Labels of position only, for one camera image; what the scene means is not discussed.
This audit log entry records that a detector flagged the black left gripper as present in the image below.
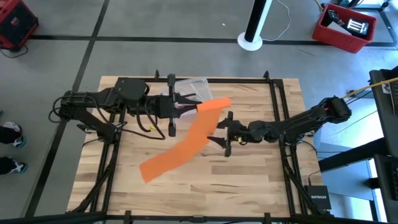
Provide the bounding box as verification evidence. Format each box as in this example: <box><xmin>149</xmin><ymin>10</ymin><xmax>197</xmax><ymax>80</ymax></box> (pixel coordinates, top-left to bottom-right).
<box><xmin>152</xmin><ymin>73</ymin><xmax>203</xmax><ymax>137</ymax></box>

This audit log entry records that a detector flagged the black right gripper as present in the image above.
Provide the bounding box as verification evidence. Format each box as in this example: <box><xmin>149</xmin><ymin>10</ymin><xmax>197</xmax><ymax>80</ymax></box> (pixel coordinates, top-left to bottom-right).
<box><xmin>207</xmin><ymin>111</ymin><xmax>251</xmax><ymax>157</ymax></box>

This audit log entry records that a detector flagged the orange elastic bandage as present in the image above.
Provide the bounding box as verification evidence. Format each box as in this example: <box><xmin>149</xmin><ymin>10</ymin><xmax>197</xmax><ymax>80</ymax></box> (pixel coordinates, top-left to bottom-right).
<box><xmin>139</xmin><ymin>97</ymin><xmax>233</xmax><ymax>184</ymax></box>

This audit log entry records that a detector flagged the clear plastic storage bin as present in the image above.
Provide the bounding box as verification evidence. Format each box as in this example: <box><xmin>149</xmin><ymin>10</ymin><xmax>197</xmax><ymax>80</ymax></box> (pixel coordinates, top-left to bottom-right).
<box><xmin>160</xmin><ymin>77</ymin><xmax>215</xmax><ymax>122</ymax></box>

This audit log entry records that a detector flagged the white black pole stand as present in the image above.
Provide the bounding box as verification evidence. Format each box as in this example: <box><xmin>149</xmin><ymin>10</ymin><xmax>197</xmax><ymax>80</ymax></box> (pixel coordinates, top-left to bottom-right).
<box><xmin>237</xmin><ymin>0</ymin><xmax>274</xmax><ymax>52</ymax></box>

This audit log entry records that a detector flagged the black Netgear router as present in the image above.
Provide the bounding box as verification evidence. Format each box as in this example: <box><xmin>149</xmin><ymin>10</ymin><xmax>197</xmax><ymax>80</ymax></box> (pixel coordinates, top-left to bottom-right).
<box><xmin>303</xmin><ymin>185</ymin><xmax>333</xmax><ymax>211</ymax></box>

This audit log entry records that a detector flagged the red plastic crate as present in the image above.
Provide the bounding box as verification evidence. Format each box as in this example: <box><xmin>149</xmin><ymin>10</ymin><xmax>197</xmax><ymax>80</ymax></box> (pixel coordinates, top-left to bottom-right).
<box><xmin>312</xmin><ymin>2</ymin><xmax>377</xmax><ymax>54</ymax></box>

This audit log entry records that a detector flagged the small black device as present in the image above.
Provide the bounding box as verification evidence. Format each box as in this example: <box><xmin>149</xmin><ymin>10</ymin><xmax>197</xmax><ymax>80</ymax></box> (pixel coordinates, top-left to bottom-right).
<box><xmin>325</xmin><ymin>9</ymin><xmax>340</xmax><ymax>23</ymax></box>

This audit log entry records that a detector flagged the black desk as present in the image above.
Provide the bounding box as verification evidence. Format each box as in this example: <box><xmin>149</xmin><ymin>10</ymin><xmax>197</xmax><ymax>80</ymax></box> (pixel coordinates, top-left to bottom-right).
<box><xmin>318</xmin><ymin>67</ymin><xmax>398</xmax><ymax>224</ymax></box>

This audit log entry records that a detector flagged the black white striped device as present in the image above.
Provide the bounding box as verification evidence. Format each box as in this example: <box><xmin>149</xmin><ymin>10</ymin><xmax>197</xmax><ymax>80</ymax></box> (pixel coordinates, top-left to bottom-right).
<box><xmin>345</xmin><ymin>17</ymin><xmax>371</xmax><ymax>39</ymax></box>

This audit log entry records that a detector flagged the person's foot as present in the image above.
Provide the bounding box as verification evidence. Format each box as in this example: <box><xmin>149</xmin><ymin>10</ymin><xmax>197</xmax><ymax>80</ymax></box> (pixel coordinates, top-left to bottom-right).
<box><xmin>0</xmin><ymin>121</ymin><xmax>26</xmax><ymax>149</ymax></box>
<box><xmin>0</xmin><ymin>156</ymin><xmax>29</xmax><ymax>175</ymax></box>

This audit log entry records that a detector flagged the red black equipment case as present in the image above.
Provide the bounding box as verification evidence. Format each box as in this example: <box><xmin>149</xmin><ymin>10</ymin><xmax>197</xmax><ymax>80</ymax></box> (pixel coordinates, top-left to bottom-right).
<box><xmin>0</xmin><ymin>0</ymin><xmax>40</xmax><ymax>51</ymax></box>

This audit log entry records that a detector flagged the white cable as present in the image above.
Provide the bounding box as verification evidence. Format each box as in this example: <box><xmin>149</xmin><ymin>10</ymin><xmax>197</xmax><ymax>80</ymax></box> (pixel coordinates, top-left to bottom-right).
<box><xmin>262</xmin><ymin>0</ymin><xmax>292</xmax><ymax>42</ymax></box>

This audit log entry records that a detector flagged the yellow cable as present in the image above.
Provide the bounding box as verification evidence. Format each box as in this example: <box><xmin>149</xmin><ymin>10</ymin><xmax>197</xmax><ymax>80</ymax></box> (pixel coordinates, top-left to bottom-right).
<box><xmin>343</xmin><ymin>77</ymin><xmax>398</xmax><ymax>100</ymax></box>

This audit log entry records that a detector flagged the black floor cable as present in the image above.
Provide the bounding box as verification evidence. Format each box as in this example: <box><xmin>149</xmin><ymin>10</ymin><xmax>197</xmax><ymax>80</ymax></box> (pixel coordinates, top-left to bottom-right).
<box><xmin>0</xmin><ymin>45</ymin><xmax>29</xmax><ymax>59</ymax></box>

